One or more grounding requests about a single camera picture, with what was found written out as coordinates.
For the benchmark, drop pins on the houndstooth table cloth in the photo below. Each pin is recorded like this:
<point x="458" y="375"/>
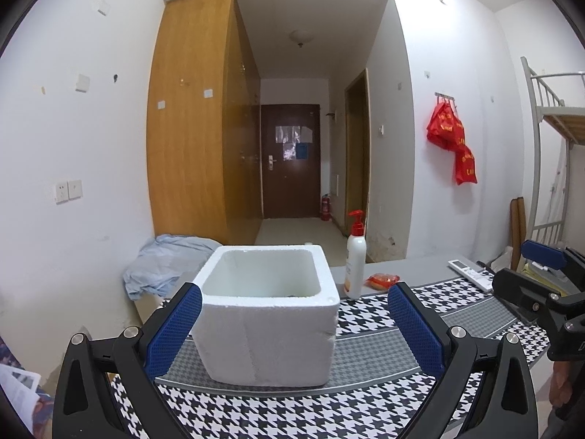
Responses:
<point x="292" y="411"/>

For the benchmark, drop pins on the wooden planks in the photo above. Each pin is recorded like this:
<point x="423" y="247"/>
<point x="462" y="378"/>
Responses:
<point x="518" y="228"/>

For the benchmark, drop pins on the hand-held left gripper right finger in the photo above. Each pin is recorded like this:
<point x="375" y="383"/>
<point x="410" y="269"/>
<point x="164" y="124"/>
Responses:
<point x="416" y="334"/>

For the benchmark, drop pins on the dark brown door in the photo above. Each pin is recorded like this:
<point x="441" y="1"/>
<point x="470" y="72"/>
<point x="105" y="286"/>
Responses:
<point x="288" y="183"/>

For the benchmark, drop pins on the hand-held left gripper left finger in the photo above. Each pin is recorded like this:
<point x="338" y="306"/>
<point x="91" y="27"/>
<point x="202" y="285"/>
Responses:
<point x="176" y="329"/>

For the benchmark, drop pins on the tilted white wall plate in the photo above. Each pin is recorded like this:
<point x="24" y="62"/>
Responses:
<point x="103" y="7"/>

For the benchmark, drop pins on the light blue cloth bundle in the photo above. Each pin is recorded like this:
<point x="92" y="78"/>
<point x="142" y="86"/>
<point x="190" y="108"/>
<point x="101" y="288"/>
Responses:
<point x="155" y="265"/>

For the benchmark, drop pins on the wooden wardrobe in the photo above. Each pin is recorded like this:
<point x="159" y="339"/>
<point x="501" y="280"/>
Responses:
<point x="192" y="146"/>

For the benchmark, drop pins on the red plastic bags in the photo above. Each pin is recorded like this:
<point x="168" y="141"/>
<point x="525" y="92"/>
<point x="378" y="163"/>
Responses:
<point x="445" y="130"/>

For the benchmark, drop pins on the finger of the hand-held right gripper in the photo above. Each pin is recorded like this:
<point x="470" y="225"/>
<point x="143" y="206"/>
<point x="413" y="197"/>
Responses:
<point x="516" y="286"/>
<point x="541" y="252"/>

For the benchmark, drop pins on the red fire extinguisher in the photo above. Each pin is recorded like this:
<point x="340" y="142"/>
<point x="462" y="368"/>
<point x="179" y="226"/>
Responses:
<point x="326" y="208"/>

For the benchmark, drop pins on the white wall socket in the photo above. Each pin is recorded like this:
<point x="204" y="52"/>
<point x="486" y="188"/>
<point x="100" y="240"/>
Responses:
<point x="60" y="193"/>

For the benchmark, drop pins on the printed papers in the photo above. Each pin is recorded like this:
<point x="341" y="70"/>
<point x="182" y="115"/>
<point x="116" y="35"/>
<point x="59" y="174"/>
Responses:
<point x="18" y="384"/>

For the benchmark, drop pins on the white lotion bottle red pump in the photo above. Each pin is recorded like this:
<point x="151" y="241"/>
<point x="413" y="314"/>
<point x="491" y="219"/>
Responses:
<point x="355" y="265"/>

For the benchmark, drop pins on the wall coat hook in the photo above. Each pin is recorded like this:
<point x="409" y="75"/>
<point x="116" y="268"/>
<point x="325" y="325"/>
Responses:
<point x="331" y="114"/>

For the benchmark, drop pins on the white remote control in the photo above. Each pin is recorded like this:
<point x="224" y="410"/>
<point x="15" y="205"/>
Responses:
<point x="470" y="272"/>

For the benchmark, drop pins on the red snack packet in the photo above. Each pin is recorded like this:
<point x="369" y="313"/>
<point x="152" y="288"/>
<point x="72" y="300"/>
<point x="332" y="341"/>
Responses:
<point x="383" y="280"/>

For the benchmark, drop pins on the person's right hand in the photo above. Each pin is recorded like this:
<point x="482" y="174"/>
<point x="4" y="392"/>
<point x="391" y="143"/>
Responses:
<point x="558" y="384"/>

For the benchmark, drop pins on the white foam box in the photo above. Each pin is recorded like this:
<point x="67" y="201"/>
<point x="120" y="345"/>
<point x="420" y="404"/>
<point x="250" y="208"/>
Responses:
<point x="265" y="338"/>

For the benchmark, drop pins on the metal bunk bed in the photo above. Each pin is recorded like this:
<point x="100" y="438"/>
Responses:
<point x="534" y="146"/>

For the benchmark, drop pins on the white wall switch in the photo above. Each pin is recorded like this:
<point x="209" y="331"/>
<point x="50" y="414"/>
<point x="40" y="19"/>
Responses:
<point x="75" y="190"/>

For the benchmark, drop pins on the metal wall hook rack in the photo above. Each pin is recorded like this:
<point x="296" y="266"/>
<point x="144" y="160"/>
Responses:
<point x="444" y="96"/>

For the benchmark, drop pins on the square white wall plate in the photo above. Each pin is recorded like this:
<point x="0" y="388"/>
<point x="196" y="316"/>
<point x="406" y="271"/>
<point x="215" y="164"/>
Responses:
<point x="82" y="82"/>

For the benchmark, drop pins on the ceiling lamp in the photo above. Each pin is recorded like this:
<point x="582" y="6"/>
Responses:
<point x="301" y="36"/>

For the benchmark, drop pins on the paper notices on door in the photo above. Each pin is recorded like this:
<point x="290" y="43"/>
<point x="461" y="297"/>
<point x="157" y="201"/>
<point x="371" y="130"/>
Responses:
<point x="292" y="141"/>

